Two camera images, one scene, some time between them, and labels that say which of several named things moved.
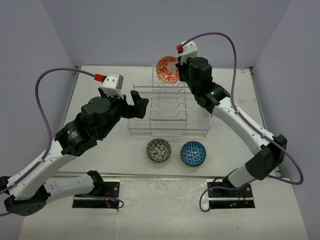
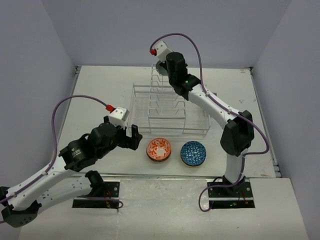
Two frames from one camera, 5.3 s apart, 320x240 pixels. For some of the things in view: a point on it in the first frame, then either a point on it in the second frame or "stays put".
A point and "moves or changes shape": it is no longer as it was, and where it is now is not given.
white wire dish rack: (165, 109) stays put
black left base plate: (111, 189) stays put
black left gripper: (138, 110) -> (133, 141)
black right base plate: (241, 198) stays put
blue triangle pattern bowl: (193, 153) stays put
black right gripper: (181, 68) -> (164, 65)
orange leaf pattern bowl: (166, 70) moves or changes shape
